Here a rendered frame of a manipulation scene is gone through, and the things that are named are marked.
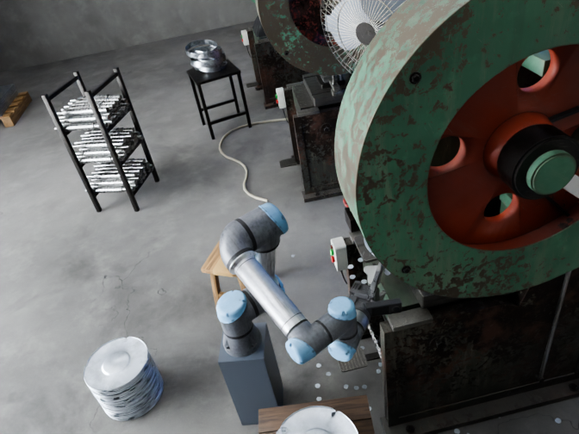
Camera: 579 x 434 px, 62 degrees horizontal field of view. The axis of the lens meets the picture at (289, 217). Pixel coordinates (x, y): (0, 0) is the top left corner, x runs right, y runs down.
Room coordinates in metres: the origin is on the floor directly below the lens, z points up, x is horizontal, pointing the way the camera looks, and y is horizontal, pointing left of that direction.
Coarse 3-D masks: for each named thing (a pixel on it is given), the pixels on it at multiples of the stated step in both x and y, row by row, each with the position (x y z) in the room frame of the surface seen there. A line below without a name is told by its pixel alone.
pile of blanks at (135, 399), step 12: (144, 372) 1.40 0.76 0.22; (156, 372) 1.46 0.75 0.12; (132, 384) 1.35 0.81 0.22; (144, 384) 1.38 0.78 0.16; (156, 384) 1.43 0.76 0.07; (96, 396) 1.35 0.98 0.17; (108, 396) 1.32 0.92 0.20; (120, 396) 1.32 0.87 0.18; (132, 396) 1.34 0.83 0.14; (144, 396) 1.37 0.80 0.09; (156, 396) 1.40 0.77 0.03; (108, 408) 1.34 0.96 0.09; (120, 408) 1.32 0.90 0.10; (132, 408) 1.33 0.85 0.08; (144, 408) 1.34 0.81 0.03; (120, 420) 1.32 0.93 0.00
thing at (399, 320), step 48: (528, 288) 1.08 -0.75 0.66; (576, 288) 1.09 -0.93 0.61; (384, 336) 1.05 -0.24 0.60; (432, 336) 1.06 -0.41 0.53; (480, 336) 1.08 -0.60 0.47; (528, 336) 1.09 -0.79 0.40; (576, 336) 1.10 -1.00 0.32; (384, 384) 1.07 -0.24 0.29; (432, 384) 1.07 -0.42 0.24; (480, 384) 1.08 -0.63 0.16; (528, 384) 1.09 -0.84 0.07; (576, 384) 1.08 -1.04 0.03; (384, 432) 1.04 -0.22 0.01; (432, 432) 1.00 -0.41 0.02
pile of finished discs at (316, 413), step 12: (312, 408) 0.97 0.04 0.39; (324, 408) 0.96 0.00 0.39; (288, 420) 0.94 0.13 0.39; (300, 420) 0.93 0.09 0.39; (312, 420) 0.92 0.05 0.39; (324, 420) 0.92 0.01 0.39; (336, 420) 0.91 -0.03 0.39; (348, 420) 0.90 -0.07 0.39; (288, 432) 0.90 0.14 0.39; (300, 432) 0.89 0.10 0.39; (312, 432) 0.88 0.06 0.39; (324, 432) 0.87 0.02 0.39; (336, 432) 0.86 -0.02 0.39; (348, 432) 0.86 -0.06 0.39
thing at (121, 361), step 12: (108, 348) 1.56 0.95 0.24; (120, 348) 1.55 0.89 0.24; (132, 348) 1.53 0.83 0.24; (144, 348) 1.52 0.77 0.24; (96, 360) 1.50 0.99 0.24; (108, 360) 1.48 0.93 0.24; (120, 360) 1.47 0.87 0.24; (132, 360) 1.46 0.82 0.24; (84, 372) 1.44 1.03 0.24; (96, 372) 1.43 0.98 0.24; (108, 372) 1.41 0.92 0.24; (120, 372) 1.41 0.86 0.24; (132, 372) 1.39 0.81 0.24; (96, 384) 1.36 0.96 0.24; (108, 384) 1.35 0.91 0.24; (120, 384) 1.34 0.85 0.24
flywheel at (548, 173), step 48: (576, 48) 0.94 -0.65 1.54; (480, 96) 0.93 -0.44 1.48; (528, 96) 0.94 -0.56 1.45; (576, 96) 0.94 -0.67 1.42; (480, 144) 0.93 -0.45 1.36; (528, 144) 0.84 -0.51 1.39; (576, 144) 0.83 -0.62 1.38; (432, 192) 0.92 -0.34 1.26; (480, 192) 0.93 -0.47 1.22; (528, 192) 0.82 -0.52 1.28; (576, 192) 0.89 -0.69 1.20; (480, 240) 0.93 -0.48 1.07; (528, 240) 0.92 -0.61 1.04
